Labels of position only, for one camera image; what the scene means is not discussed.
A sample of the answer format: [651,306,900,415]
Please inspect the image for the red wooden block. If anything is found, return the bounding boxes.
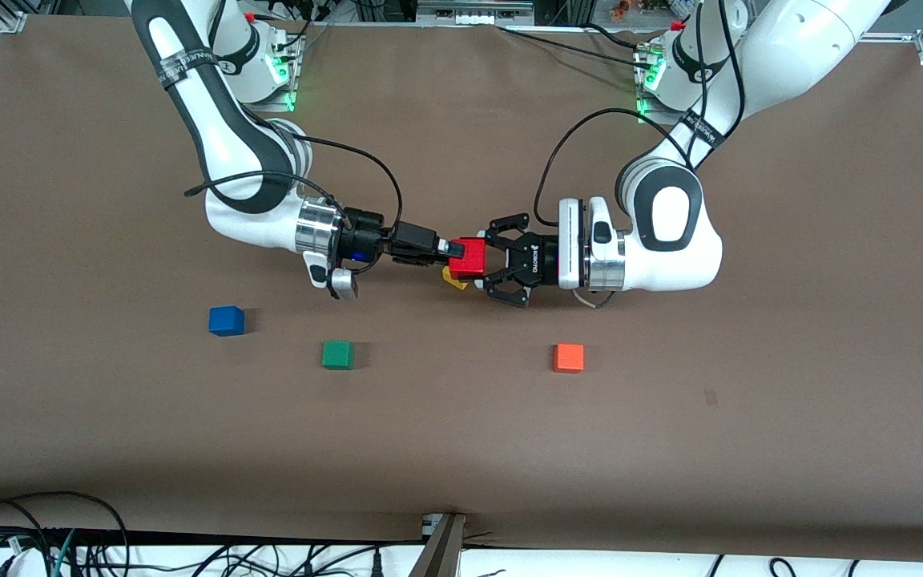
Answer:
[447,237,489,282]

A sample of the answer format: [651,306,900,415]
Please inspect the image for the green wooden block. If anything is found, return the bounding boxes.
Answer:
[320,340,355,371]

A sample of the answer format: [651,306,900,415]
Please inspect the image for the blue wooden block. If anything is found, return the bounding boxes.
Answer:
[208,305,246,337]

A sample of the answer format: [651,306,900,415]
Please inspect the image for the grey power strip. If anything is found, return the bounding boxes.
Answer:
[417,0,535,26]

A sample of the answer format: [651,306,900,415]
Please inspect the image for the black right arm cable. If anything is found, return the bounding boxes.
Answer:
[183,135,404,235]

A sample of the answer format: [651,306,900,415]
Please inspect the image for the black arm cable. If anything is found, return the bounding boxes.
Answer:
[534,0,747,310]
[183,135,404,235]

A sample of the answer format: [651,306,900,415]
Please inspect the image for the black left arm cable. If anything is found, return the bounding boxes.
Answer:
[534,0,747,310]

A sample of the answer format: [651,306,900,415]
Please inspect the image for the black cable on table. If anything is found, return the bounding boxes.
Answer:
[498,24,647,67]

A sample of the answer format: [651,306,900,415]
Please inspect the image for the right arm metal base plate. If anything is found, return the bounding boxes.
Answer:
[212,36,303,114]

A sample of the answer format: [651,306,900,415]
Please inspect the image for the black looped floor cable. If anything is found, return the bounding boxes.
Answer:
[0,490,131,577]

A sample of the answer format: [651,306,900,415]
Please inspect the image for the green floor cable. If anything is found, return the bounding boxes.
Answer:
[48,528,79,577]

